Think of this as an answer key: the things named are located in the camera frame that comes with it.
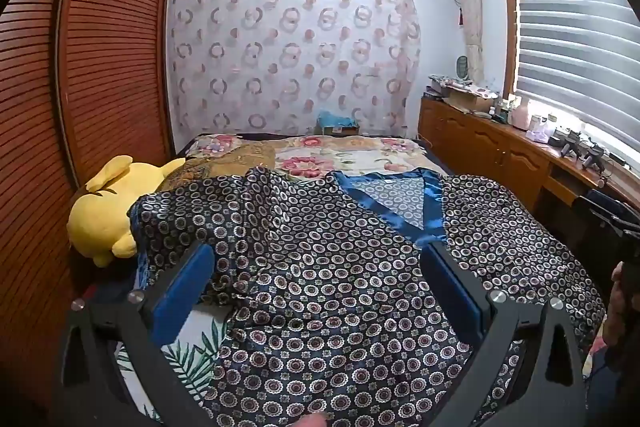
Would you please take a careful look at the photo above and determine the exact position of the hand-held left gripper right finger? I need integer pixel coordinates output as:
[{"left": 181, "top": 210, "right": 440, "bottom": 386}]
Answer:
[{"left": 422, "top": 241, "right": 586, "bottom": 427}]

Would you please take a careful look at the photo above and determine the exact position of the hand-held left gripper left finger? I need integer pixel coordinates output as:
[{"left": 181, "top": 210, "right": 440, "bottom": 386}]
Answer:
[{"left": 60, "top": 242, "right": 216, "bottom": 427}]

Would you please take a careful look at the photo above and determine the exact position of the navy patterned satin pajama top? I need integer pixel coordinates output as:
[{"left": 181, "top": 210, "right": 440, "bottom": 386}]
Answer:
[{"left": 127, "top": 166, "right": 608, "bottom": 427}]

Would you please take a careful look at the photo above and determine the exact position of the person's right hand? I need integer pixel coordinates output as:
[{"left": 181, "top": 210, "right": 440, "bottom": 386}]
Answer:
[{"left": 602, "top": 262, "right": 640, "bottom": 358}]

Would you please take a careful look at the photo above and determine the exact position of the green leaf print bed sheet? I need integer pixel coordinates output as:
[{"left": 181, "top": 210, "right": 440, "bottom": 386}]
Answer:
[{"left": 115, "top": 297, "right": 236, "bottom": 427}]

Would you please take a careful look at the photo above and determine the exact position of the yellow plush toy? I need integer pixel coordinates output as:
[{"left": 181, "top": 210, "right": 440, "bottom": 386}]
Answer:
[{"left": 67, "top": 155, "right": 187, "bottom": 268}]

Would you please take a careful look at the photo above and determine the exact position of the clear plastic jar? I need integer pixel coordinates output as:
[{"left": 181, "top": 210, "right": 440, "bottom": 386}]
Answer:
[{"left": 527, "top": 114, "right": 548, "bottom": 142}]

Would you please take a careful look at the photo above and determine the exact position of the golden patterned blanket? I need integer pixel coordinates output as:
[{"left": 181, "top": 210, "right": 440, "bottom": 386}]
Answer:
[{"left": 160, "top": 142, "right": 278, "bottom": 195}]

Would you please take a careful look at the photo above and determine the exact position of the pink jar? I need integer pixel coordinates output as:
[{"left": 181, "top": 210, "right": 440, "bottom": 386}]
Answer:
[{"left": 507, "top": 96, "right": 533, "bottom": 131}]

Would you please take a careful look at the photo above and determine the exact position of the long wooden cabinet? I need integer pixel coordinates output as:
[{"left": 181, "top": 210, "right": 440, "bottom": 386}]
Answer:
[{"left": 417, "top": 94, "right": 640, "bottom": 228}]

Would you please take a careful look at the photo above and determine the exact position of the floral blanket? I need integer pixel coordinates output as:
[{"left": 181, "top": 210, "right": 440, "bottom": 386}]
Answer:
[{"left": 187, "top": 133, "right": 451, "bottom": 188}]

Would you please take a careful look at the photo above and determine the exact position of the open cardboard box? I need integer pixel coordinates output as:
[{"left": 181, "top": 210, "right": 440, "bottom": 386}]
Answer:
[{"left": 442, "top": 87, "right": 496, "bottom": 114}]

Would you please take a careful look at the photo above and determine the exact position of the grey striped window blind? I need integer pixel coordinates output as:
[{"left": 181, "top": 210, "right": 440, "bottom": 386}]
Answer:
[{"left": 512, "top": 0, "right": 640, "bottom": 158}]

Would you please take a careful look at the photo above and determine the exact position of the small dark box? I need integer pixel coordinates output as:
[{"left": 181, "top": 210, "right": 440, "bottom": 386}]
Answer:
[{"left": 320, "top": 122, "right": 361, "bottom": 136}]

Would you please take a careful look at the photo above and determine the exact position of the floral patterned cloth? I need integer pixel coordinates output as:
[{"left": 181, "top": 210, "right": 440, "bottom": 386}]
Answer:
[{"left": 430, "top": 74, "right": 501, "bottom": 100}]

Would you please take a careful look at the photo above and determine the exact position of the light blue cloth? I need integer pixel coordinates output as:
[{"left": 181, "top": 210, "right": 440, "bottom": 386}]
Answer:
[{"left": 317, "top": 109, "right": 358, "bottom": 128}]

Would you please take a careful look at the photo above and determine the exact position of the sheer circle-patterned curtain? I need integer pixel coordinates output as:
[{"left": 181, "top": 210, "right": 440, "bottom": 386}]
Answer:
[{"left": 167, "top": 0, "right": 423, "bottom": 142}]

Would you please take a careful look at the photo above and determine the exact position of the cream window curtain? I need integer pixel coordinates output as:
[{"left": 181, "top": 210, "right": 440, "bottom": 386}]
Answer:
[{"left": 452, "top": 0, "right": 486, "bottom": 82}]

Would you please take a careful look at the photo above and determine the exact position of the wooden window frame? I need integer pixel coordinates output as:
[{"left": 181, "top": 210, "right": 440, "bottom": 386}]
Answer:
[{"left": 500, "top": 0, "right": 588, "bottom": 102}]

